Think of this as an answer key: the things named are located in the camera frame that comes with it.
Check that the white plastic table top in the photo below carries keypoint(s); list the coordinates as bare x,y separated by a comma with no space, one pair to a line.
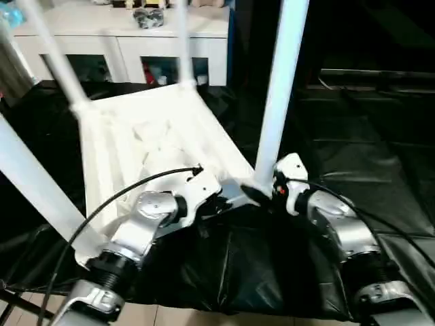
153,129

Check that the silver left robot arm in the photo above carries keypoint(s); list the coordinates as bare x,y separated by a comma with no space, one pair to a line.
146,217

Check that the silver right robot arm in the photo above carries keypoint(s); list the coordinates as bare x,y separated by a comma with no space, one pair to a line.
343,231

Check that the black plastic mat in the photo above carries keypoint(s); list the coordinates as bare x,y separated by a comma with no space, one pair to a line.
357,169

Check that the white cup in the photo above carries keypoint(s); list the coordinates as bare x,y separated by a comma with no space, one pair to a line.
202,79

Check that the red bottle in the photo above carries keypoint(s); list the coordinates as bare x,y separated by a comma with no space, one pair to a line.
148,73

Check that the white cabinet with glass doors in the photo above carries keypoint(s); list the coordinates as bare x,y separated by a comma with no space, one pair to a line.
153,37

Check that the black bundle on cabinet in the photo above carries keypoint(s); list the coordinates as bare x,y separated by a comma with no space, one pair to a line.
147,17

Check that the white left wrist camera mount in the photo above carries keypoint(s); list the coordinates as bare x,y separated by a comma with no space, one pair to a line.
204,185

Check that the black folding table frame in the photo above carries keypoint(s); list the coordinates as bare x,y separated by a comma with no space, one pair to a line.
20,305

